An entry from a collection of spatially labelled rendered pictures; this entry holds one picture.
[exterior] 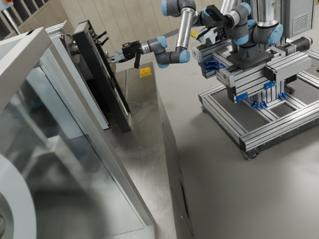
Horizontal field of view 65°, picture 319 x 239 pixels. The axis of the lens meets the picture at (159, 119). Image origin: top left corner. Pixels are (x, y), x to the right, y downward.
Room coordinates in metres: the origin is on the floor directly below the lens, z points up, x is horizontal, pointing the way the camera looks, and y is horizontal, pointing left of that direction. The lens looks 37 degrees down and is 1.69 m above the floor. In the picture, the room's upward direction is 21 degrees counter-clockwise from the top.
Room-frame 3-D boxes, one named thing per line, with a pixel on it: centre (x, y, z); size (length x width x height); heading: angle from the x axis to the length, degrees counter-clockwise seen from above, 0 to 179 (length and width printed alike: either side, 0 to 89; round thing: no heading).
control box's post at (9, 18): (0.95, 0.34, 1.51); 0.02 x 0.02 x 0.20
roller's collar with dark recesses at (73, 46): (1.24, 0.24, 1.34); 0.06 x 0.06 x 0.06; 82
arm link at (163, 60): (1.49, -0.16, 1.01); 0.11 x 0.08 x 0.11; 53
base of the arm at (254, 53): (1.48, -0.72, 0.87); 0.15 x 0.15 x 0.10
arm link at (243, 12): (1.23, -0.56, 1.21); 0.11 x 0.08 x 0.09; 121
